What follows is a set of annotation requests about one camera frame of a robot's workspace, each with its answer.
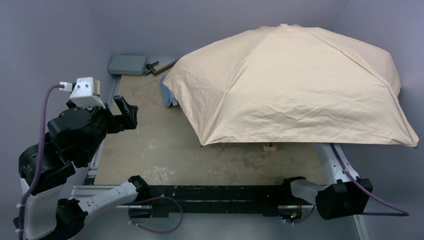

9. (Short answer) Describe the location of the beige umbrella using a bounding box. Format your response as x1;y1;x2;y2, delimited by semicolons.
163;24;419;148

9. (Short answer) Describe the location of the black metal clamp tool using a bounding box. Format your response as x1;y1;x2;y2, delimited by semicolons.
144;58;180;77

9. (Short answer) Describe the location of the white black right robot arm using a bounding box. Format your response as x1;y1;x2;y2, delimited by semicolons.
282;143;373;220

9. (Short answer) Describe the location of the light blue umbrella case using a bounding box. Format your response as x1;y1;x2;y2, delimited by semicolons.
160;74;179;108

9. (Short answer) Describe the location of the grey flat pad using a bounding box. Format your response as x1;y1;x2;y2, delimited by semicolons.
107;54;147;76

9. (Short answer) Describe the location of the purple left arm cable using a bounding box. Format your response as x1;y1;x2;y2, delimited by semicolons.
18;84;65;240

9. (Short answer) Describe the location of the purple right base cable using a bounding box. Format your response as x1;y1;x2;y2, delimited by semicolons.
279;202;316;226

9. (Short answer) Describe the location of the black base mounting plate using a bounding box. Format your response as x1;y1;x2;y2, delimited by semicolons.
125;184;311;219

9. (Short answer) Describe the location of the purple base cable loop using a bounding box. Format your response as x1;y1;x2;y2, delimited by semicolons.
127;197;183;235

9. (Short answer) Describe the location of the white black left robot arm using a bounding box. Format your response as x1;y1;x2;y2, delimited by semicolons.
13;95;150;240

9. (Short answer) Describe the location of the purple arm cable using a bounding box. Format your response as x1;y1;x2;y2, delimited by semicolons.
330;143;410;217
18;84;65;240

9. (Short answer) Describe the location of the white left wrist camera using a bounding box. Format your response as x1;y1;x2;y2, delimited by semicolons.
59;77;106;109

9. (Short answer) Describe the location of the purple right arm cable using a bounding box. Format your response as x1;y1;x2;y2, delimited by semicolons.
330;143;410;217

